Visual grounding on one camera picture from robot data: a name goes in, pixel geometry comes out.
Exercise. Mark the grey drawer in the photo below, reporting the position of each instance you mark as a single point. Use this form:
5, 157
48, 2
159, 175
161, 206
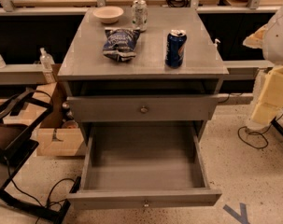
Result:
141, 165
142, 108

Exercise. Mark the blue pepsi can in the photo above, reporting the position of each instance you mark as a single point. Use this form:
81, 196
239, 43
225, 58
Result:
175, 48

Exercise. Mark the grey drawer cabinet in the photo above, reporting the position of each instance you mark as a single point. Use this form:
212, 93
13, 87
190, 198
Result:
87, 72

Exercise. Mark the cream ceramic bowl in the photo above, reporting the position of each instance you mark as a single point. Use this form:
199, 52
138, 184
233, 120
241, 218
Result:
108, 15

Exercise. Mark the black stand leg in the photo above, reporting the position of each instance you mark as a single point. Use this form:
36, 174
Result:
277, 126

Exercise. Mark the cardboard box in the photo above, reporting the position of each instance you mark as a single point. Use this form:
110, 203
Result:
56, 135

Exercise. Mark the blue chip bag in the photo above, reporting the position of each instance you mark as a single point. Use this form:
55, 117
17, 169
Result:
120, 43

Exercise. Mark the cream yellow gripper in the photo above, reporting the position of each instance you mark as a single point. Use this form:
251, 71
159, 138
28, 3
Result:
278, 36

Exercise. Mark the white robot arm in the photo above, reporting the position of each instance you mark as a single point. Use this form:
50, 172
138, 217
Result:
269, 38

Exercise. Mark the black cart frame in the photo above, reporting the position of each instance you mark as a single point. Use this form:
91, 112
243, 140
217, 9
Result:
16, 147

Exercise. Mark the blue floor tape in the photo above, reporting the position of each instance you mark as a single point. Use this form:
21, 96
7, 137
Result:
242, 216

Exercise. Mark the small white spray bottle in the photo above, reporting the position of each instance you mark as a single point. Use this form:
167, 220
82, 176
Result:
217, 42

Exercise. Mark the grey top drawer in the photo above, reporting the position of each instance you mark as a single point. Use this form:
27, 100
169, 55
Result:
142, 108

